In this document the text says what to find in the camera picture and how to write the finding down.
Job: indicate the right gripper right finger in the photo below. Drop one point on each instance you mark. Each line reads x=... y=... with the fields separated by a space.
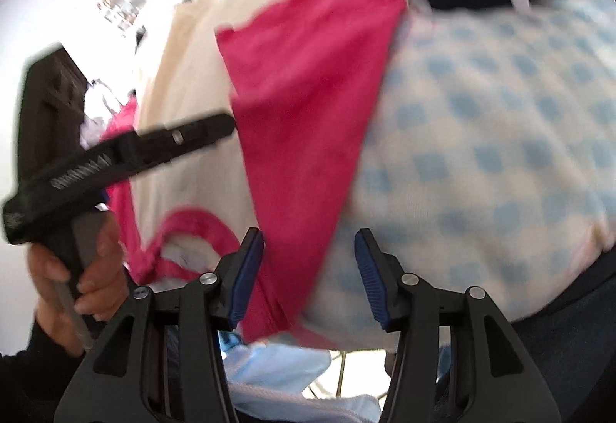
x=492 y=377

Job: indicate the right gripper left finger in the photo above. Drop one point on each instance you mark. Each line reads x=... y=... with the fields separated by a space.
x=159 y=359

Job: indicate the cream and pink shirt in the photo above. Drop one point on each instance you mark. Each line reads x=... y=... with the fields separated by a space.
x=302 y=79

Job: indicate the person's left hand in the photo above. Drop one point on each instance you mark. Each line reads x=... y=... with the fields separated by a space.
x=102 y=287

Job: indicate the white garment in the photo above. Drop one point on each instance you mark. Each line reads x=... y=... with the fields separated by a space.
x=101 y=105

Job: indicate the person's dark jeans leg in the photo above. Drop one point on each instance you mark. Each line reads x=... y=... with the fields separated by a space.
x=572 y=341

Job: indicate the blue checkered floral bedspread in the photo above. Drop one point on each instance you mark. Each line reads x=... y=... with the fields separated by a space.
x=489 y=160

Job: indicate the white wall shelf rack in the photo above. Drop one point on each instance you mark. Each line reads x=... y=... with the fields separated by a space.
x=121 y=13

